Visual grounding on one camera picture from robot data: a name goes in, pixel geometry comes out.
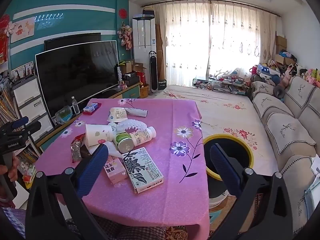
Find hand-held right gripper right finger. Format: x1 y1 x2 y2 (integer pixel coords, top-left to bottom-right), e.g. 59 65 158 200
209 143 294 240

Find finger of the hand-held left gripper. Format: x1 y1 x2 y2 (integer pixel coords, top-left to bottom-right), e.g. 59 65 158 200
11 116 29 130
24 121 42 137

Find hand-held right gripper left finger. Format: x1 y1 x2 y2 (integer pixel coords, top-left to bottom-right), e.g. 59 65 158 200
25 144 110 240

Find brown plastic tray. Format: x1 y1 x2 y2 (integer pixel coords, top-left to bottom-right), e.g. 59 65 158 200
80 147 94 158

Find pink carton box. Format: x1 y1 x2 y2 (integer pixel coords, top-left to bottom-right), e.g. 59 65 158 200
104 154 128 185

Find black yellow-rimmed trash bin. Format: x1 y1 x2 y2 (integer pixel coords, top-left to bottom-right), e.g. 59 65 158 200
202 134 254 182

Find red snack wrapper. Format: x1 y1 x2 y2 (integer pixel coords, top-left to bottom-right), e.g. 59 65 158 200
70 134 87 163

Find white paper cup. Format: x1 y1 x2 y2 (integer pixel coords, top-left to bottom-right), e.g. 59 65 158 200
84 124 113 147

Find clear jar with green band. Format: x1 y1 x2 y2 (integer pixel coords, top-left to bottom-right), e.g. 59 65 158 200
112 132 135 153

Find white green floral box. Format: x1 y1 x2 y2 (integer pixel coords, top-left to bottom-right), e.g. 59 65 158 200
122 147 164 194

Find white foam fruit net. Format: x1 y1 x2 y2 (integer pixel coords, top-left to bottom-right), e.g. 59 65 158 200
117 120 147 133

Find white yogurt cup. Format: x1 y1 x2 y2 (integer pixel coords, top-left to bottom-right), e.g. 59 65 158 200
108 107 128 123

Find white green coconut water bottle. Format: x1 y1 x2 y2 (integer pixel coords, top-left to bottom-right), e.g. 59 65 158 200
129 127 157 146

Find white toothpaste tube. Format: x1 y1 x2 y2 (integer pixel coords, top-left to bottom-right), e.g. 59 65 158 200
124 107 148 118

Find person's left hand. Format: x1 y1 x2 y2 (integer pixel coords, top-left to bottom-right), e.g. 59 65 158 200
6 156 19 180

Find shelf of colourful books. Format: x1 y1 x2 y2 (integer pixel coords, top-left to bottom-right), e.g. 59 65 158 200
0 80 38 188

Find white plastic bucket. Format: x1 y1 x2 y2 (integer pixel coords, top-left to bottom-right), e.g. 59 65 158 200
209 190 229 208

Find white drawer cabinet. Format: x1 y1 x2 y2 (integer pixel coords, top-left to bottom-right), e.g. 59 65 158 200
12 76 55 143

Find clear plastic container with greens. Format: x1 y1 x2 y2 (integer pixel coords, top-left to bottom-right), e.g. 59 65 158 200
55 106 73 125

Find clear water bottle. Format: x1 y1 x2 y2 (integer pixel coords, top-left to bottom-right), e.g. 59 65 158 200
71 96 80 115

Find pink floral tablecloth table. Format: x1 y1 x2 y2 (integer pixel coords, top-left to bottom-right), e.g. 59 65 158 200
34 98 210 240

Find red tray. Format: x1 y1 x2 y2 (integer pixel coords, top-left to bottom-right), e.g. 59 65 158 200
82 102 102 115

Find large curved television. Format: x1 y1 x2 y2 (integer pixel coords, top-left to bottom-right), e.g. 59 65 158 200
35 40 119 119

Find person's plaid trousers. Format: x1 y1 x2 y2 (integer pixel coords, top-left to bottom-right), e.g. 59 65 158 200
66 215 165 240

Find beige sofa with deer covers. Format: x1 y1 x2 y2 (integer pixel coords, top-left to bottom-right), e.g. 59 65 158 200
250 76 320 234

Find patterned rug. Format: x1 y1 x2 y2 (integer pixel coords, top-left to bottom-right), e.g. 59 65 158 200
164 192 250 240

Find person's purple checkered garment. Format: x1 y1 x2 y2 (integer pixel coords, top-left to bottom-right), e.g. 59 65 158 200
0 206 27 240

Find teal wooden television stand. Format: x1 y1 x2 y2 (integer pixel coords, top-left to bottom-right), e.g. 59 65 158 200
36 81 141 153

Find cluttered glass coffee table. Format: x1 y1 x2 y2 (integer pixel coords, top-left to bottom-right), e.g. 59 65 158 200
192 76 250 96

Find white papers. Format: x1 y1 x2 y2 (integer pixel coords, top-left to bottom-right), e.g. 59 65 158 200
310 155 320 176

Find small black television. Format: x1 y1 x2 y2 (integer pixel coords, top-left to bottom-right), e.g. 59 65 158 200
44 32 102 52

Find black shuttlecock tube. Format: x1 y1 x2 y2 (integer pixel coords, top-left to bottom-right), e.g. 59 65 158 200
114 65 122 86

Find black storage box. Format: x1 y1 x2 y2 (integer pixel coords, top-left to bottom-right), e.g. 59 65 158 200
122 72 139 87

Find red bag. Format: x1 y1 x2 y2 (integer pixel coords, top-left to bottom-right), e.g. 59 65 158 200
137 71 147 87

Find blue star print plush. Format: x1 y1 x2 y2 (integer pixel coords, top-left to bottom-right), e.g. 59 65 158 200
256 64 282 83

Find open cardboard box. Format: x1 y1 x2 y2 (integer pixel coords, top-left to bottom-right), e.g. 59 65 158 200
131 62 147 73
121 60 133 74

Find black tower fan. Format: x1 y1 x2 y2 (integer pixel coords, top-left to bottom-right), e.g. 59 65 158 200
149 51 158 93

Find cardboard box with clothes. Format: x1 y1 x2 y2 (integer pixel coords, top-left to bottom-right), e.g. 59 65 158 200
275 51 298 66

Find pile of plush toys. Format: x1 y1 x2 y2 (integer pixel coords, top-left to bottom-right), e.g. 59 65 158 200
287 64 320 88

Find hanging artificial flower decoration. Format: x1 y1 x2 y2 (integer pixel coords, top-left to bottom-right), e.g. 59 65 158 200
117 22 133 51

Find brown cardboard panel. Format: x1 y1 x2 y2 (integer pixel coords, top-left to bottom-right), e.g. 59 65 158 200
155 24 167 85

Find sheer embroidered curtains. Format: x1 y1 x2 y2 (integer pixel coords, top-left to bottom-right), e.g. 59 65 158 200
152 1 278 90

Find white standing air conditioner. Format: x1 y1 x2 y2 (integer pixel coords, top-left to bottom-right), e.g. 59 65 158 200
132 16 157 90

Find curtain rod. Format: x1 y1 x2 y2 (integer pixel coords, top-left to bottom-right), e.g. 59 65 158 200
140 0 282 18

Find photo frame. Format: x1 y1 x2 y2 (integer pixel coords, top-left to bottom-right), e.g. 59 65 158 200
11 61 35 80

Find red wall hanging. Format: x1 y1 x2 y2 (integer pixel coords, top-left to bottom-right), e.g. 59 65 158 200
0 14 11 65

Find cartoon wall picture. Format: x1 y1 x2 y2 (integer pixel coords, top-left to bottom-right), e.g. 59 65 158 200
10 17 36 43

